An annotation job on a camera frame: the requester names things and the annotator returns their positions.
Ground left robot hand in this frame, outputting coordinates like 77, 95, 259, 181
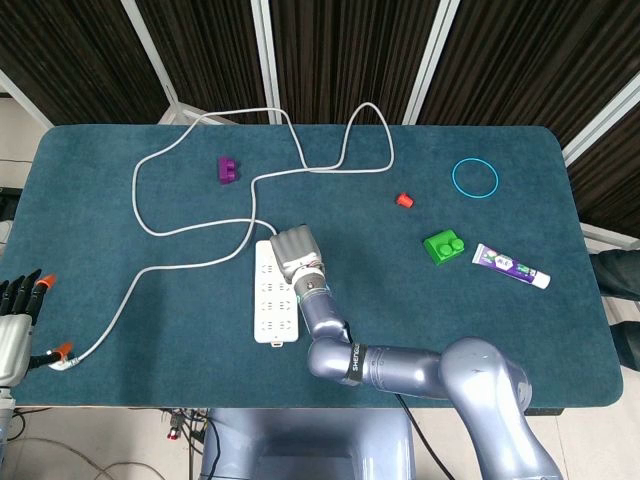
0, 268, 76, 389

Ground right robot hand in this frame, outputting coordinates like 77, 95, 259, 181
268, 224, 326, 284

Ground white power strip cable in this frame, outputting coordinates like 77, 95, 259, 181
47, 102, 396, 372

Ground white power strip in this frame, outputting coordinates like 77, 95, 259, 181
253, 239, 303, 348

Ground purple toy block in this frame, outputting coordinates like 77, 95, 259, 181
216, 156, 242, 186

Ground black floor device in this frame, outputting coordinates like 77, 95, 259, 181
0, 185, 24, 221

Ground green toy block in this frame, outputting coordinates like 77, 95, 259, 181
423, 227, 466, 266

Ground cyan rubber band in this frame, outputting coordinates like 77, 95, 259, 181
451, 157, 500, 200

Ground blue-grey robot torso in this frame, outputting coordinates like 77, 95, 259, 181
199, 407, 416, 480

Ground purple white toothpaste tube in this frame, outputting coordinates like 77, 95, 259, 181
471, 243, 552, 291

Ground dark ribbed partition panel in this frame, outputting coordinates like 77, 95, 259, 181
417, 0, 640, 149
135, 0, 271, 125
269, 0, 444, 125
0, 0, 169, 126
567, 107, 640, 229

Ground teal table cloth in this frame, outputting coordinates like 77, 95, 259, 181
8, 123, 625, 409

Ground black velcro strap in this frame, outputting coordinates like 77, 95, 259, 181
344, 342, 369, 385

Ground white partition post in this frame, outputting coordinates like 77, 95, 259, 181
251, 0, 282, 125
121, 0, 241, 126
0, 69, 55, 129
402, 0, 460, 125
560, 79, 640, 164

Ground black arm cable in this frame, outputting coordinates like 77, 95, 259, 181
396, 393, 437, 480

